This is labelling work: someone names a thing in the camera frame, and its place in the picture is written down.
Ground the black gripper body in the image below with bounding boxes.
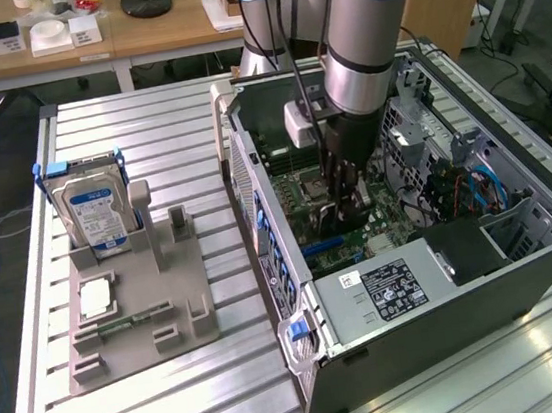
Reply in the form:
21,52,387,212
317,105,390,181

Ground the green GPU with black cooler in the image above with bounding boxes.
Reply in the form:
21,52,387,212
308,193,377,243

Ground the CPU socket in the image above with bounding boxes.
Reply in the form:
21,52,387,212
291,164,331,210

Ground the blue expansion slot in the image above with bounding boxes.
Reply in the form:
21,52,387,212
298,234,347,259

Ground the silver chipset heatsink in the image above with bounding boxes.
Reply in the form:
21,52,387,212
368,236,395,257

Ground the perforated metal drive cage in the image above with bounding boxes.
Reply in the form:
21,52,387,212
376,88,465,204

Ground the green motherboard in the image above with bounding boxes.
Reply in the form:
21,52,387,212
254,115,416,286

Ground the blue expansion card retainer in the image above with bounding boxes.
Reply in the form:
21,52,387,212
249,184,301,315

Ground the grey power supply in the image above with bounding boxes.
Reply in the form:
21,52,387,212
309,235,464,359

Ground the blue case latch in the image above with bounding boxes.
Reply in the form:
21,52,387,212
287,317,307,343

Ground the open grey PC case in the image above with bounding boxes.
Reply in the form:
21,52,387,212
206,24,552,413

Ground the metal disk bay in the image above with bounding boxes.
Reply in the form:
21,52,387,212
475,192,552,271

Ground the white paper stack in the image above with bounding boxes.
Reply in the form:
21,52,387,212
201,0,246,36

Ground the hard disk with blue label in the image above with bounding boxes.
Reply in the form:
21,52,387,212
48,168,138,267

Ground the black round lamp base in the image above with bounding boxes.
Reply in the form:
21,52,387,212
119,0,176,23

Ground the green RAM stick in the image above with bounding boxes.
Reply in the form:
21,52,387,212
92,309,159,338

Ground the grey parts rack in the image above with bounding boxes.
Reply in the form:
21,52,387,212
45,172,226,398

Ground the CPU with white cover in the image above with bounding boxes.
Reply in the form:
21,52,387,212
76,279,118,320

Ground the blue disk caddy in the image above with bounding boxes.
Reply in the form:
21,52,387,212
29,145,145,246

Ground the white labelled box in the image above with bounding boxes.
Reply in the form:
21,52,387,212
67,14,103,49

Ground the red and white packet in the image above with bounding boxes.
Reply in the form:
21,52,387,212
71,0,101,17

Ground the white flat box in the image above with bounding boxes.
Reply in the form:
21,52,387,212
28,29,76,60

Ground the black office chair base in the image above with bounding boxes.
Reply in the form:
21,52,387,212
0,85,51,150

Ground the black and white box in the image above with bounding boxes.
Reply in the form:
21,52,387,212
0,19,28,56

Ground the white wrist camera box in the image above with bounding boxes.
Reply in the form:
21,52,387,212
281,97,326,152

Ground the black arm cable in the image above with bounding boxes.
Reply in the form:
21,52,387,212
236,0,337,189

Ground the red and black wire bundle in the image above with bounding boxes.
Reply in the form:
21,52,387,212
425,165,480,225

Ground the black case power cable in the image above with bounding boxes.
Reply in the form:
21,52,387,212
399,20,443,59

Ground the blue SATA wire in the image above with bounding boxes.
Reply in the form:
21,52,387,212
468,175,492,217
474,161,512,213

